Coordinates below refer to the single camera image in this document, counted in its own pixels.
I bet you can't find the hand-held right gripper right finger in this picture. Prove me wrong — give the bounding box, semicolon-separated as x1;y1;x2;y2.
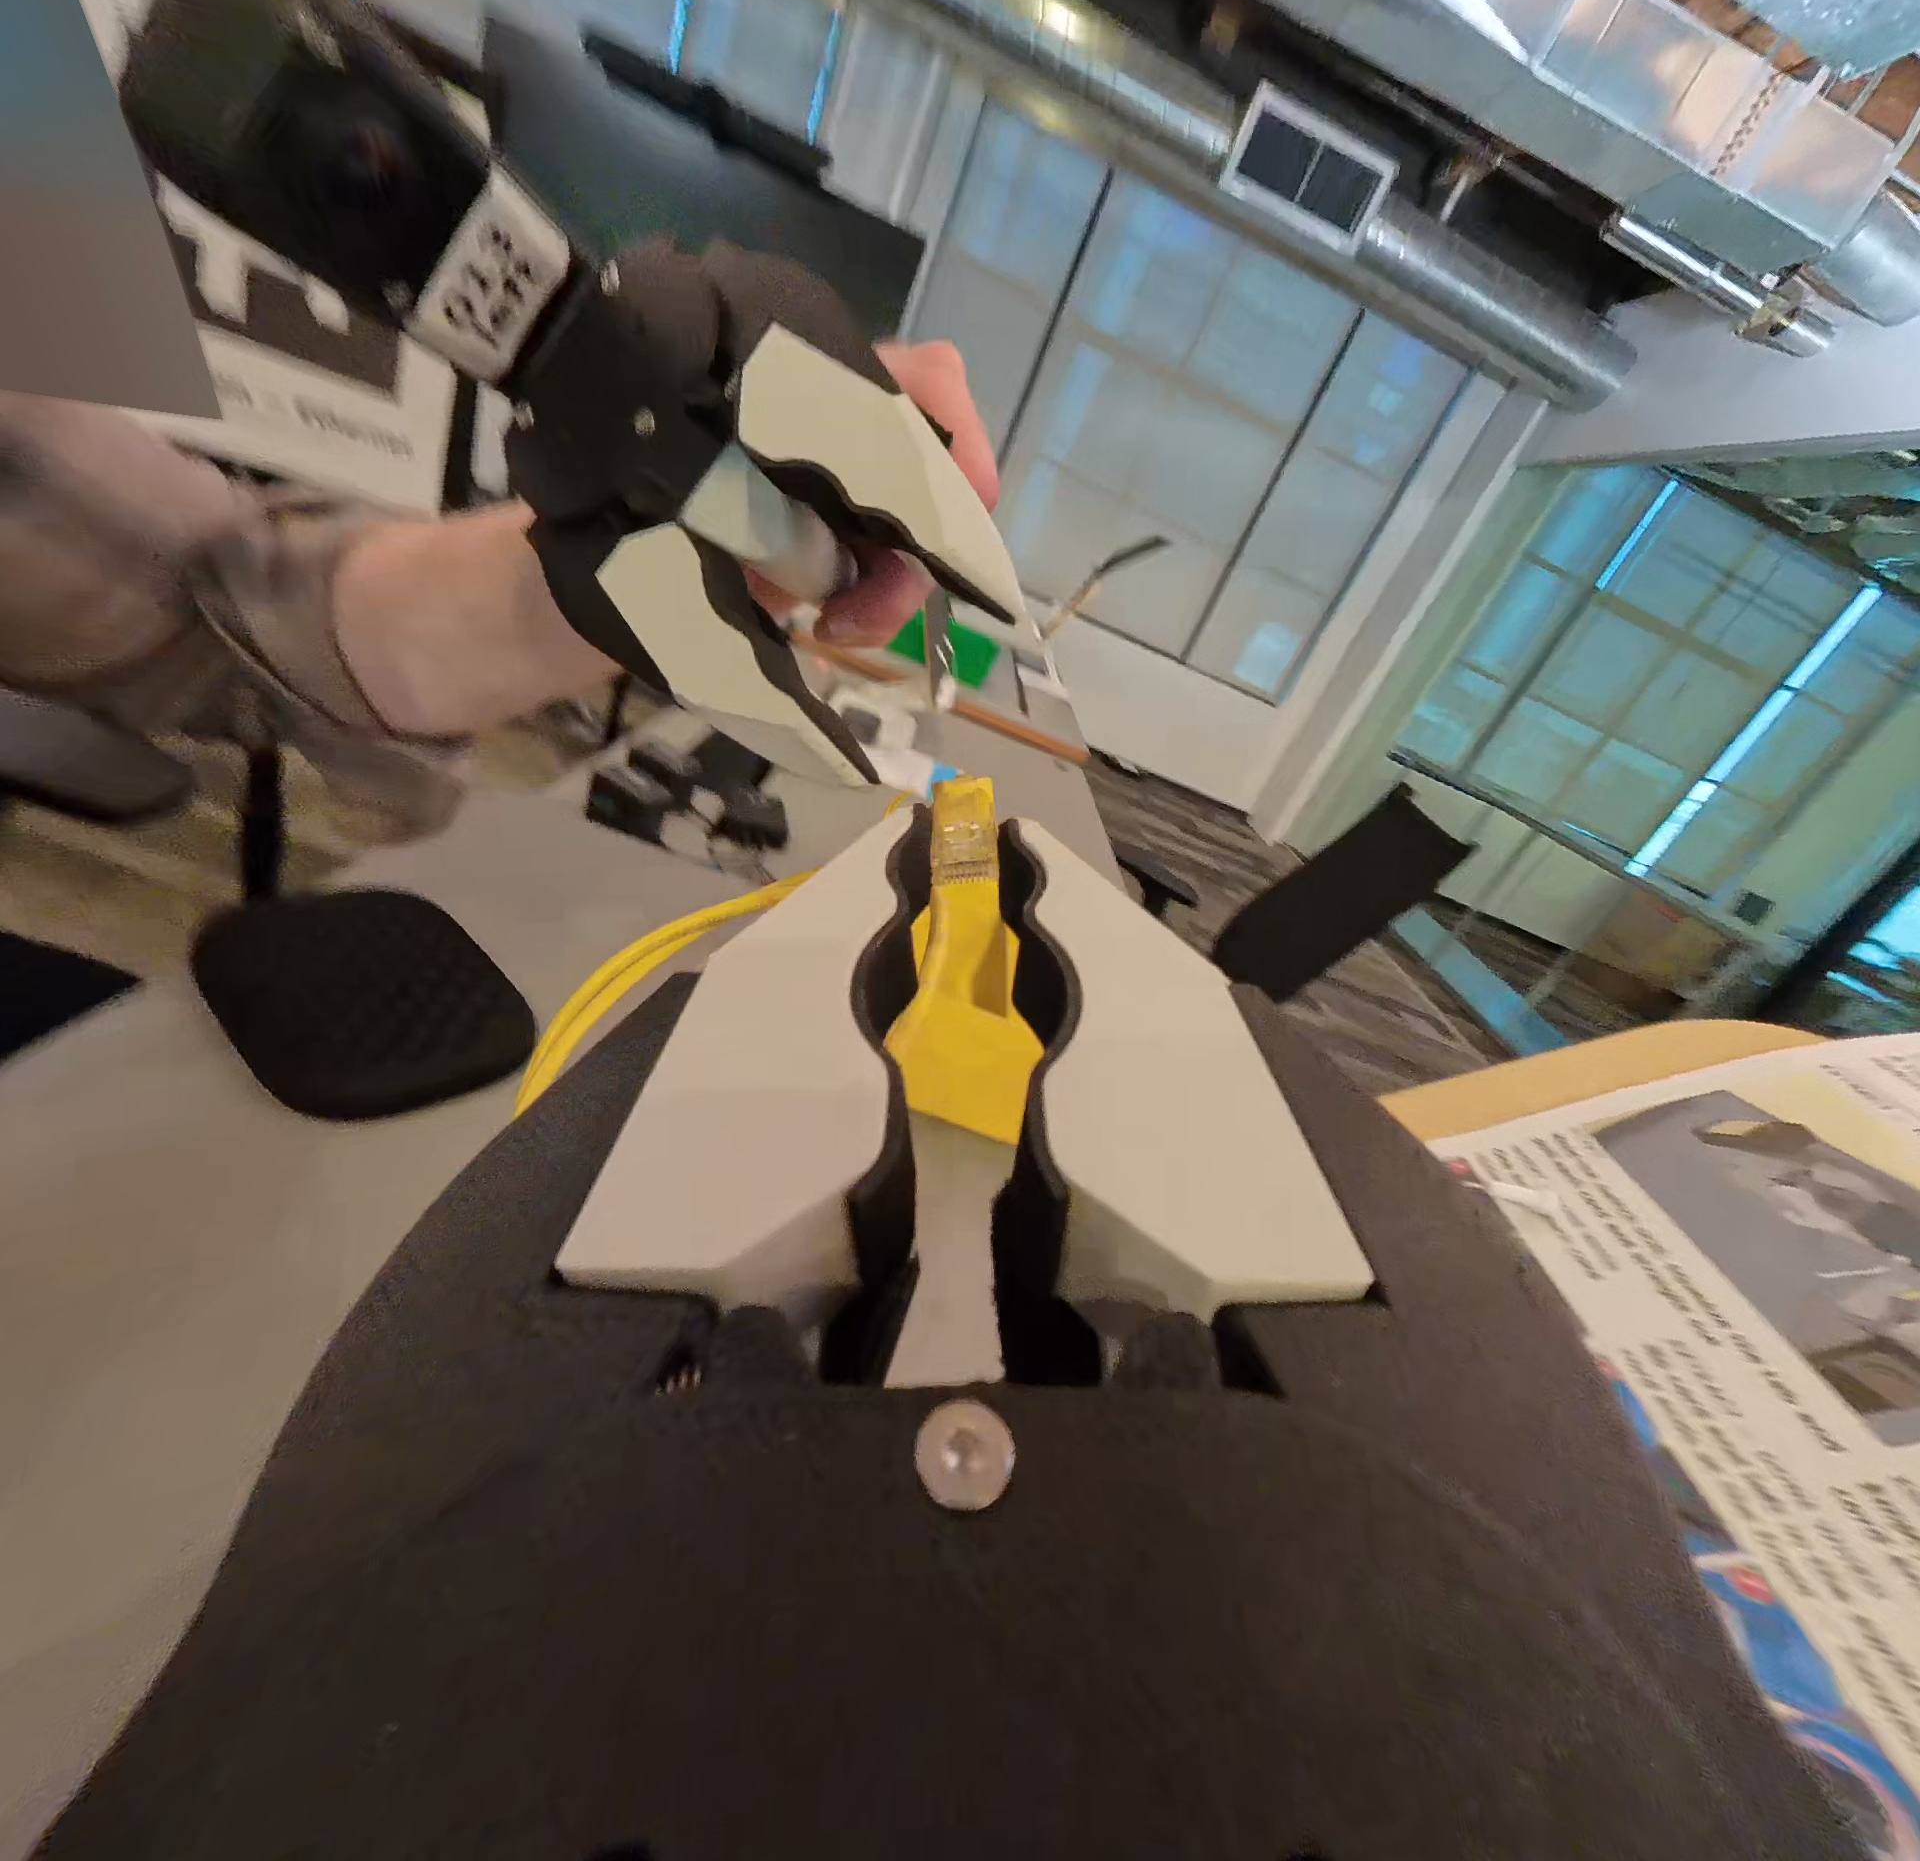
993;817;1377;1315

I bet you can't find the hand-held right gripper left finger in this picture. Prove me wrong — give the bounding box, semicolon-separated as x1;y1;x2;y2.
557;812;925;1305

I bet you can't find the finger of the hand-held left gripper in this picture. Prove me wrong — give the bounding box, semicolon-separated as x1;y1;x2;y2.
596;517;885;786
734;322;1040;631

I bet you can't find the yellow ethernet cable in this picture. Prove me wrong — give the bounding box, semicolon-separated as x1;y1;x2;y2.
517;771;1037;1120

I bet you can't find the person's left forearm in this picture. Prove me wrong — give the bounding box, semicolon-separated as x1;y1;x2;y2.
0;390;466;843

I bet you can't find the person's left hand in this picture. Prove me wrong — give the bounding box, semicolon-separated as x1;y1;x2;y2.
330;337;1005;741

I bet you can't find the black monitor screen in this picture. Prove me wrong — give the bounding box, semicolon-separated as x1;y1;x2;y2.
479;16;927;348

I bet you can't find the green plastic bin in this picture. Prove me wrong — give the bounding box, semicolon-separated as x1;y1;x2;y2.
885;615;1002;693

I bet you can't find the black flat panel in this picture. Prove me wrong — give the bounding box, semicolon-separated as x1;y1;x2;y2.
1211;785;1479;1003

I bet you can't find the marker sign board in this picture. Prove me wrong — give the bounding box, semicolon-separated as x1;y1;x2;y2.
151;166;513;523

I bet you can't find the wooden display board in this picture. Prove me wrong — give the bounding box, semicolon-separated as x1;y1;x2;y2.
1381;1017;1920;1816

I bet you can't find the white air vent grille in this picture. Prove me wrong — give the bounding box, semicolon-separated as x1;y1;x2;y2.
1219;79;1399;254

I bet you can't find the printed instruction sheet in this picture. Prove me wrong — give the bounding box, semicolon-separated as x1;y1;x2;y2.
1434;1036;1920;1802

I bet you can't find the silver ventilation duct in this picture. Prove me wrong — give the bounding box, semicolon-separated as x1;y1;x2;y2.
961;0;1638;409

